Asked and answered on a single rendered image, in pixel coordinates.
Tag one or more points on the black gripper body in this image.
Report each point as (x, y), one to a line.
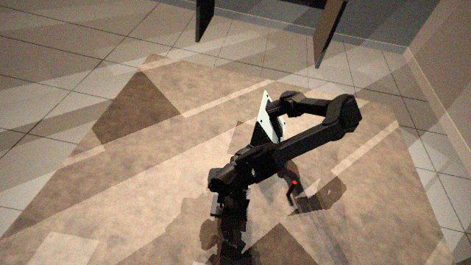
(236, 204)

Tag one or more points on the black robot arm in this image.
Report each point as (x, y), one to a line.
(342, 116)

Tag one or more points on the red peg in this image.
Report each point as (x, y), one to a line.
(291, 188)

